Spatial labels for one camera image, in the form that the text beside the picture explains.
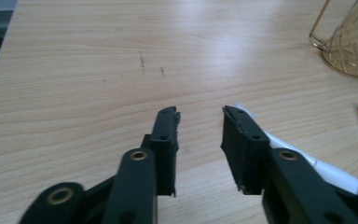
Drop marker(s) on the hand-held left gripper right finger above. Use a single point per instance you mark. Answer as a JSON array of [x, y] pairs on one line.
[[245, 155]]

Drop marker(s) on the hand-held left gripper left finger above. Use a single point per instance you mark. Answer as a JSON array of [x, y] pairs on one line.
[[164, 146]]

